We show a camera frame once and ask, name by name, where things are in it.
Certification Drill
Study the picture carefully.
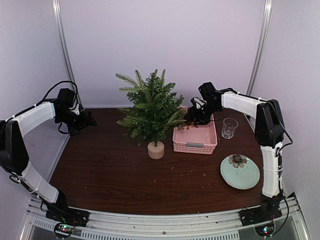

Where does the right aluminium frame post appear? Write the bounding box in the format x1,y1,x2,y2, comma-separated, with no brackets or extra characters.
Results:
246,0,273,96

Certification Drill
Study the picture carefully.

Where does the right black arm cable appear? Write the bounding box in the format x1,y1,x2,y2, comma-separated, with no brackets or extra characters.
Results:
273,99,294,226

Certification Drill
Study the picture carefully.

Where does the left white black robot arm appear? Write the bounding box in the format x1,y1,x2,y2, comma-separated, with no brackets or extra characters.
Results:
0,88,97,222

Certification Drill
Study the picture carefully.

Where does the left green circuit board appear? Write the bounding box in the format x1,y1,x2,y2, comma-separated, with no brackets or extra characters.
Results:
53,223,75,239

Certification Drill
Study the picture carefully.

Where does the left aluminium frame post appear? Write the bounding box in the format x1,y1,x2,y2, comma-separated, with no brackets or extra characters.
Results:
51,0,85,110

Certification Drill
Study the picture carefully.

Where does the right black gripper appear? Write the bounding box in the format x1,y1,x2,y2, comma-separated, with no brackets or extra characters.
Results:
185,101,221,125

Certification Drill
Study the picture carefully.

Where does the pale green flower plate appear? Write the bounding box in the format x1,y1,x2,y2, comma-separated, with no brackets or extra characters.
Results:
220,154,260,190

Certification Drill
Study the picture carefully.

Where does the green circuit board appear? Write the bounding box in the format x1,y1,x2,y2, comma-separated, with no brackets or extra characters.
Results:
53,223,75,239
254,223,275,238

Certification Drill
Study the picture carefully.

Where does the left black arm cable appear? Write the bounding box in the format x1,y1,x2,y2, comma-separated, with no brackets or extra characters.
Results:
41,80,79,106

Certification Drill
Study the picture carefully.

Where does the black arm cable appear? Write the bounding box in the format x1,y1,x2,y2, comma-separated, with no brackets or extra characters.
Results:
41,80,79,106
273,99,294,226

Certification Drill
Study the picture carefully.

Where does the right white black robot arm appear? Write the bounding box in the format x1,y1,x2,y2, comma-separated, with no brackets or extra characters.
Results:
186,82,285,221

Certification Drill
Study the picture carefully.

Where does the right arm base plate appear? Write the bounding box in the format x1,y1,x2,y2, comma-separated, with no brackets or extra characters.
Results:
238,203,282,226

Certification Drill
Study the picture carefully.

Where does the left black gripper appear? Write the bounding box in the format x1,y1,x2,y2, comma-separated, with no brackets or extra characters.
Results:
55,108,97,136

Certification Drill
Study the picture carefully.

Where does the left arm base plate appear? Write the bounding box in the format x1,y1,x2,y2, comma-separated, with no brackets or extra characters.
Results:
45,203,90,227

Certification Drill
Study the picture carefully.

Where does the front aluminium rail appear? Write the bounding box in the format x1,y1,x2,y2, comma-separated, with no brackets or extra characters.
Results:
24,194,306,240

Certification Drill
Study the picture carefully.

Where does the round wooden tree base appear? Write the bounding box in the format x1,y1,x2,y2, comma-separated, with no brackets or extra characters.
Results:
147,141,165,160

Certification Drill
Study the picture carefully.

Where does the gold star red ornament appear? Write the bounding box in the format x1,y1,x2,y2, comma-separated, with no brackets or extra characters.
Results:
177,122,199,130

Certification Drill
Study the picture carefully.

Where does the pink plastic basket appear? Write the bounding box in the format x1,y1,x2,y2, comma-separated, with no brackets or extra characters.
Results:
172,114,218,155

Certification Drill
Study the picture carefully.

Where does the small green christmas tree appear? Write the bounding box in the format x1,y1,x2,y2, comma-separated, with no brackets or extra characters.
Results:
115,69,185,146

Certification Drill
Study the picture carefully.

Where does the right green circuit board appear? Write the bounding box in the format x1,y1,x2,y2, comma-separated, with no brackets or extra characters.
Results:
254,223,275,238

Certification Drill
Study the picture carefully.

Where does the aluminium frame post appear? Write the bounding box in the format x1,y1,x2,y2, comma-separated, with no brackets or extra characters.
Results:
51,0,85,110
246,0,273,96

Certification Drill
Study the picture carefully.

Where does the clear drinking glass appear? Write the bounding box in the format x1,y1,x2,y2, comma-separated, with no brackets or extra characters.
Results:
221,117,239,140

